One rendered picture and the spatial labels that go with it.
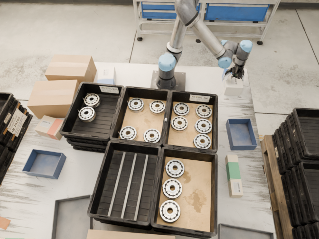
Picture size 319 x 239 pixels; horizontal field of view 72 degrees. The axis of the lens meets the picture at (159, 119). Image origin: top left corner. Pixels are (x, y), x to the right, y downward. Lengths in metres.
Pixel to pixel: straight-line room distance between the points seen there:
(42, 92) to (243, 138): 1.40
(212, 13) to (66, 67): 1.95
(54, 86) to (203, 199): 1.23
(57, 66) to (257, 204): 1.63
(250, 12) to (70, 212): 2.81
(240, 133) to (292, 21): 2.74
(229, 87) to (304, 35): 2.33
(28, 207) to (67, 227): 0.27
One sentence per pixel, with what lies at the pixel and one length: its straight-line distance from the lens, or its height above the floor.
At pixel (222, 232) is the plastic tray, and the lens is 1.35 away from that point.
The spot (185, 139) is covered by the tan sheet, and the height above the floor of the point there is 0.83.
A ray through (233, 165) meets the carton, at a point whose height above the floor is 0.76.
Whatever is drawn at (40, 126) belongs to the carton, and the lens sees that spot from 1.67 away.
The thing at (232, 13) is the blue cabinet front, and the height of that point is 0.41.
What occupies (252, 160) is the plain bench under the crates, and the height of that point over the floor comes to 0.70.
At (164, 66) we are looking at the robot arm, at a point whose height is 0.96.
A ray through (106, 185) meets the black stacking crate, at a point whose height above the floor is 0.83.
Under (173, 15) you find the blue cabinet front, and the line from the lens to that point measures 3.09.
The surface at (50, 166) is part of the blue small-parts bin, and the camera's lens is 1.58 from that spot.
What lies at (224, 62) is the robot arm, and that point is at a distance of 1.40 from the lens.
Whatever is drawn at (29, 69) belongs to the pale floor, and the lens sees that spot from 3.38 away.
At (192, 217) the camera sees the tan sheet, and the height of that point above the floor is 0.83.
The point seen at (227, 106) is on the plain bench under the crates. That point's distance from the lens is 1.68.
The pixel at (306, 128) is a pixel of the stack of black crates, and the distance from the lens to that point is 2.08.
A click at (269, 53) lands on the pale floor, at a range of 3.36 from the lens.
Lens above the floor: 2.02
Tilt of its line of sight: 58 degrees down
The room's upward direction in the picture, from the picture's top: 3 degrees counter-clockwise
